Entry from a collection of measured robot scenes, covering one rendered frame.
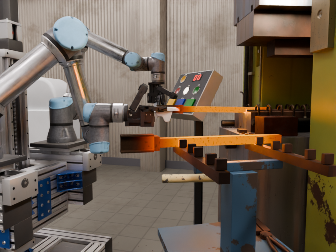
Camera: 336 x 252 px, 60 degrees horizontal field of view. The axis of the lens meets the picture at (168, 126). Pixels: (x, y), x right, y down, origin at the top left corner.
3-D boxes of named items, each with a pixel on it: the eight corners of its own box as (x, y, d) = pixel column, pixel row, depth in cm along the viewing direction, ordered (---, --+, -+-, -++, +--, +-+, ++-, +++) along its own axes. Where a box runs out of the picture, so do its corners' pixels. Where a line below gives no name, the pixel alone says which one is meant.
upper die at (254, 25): (253, 36, 107) (254, 9, 106) (236, 46, 127) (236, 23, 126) (361, 38, 110) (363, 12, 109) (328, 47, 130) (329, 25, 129)
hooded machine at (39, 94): (13, 175, 400) (8, 77, 388) (42, 165, 458) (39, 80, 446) (59, 179, 381) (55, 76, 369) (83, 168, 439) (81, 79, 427)
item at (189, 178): (162, 185, 152) (162, 175, 151) (161, 182, 157) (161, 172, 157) (244, 183, 155) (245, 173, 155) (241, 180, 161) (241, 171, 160)
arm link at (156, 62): (151, 54, 162) (166, 54, 161) (151, 74, 163) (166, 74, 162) (148, 52, 154) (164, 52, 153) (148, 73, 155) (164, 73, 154)
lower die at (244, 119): (250, 132, 110) (251, 110, 109) (234, 127, 130) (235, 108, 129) (356, 131, 113) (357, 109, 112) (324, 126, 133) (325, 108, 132)
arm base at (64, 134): (40, 142, 150) (39, 123, 149) (58, 138, 165) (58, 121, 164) (66, 143, 146) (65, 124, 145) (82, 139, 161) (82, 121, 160)
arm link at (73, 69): (45, 33, 118) (80, 146, 128) (47, 27, 109) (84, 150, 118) (73, 28, 123) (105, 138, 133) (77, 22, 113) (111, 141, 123)
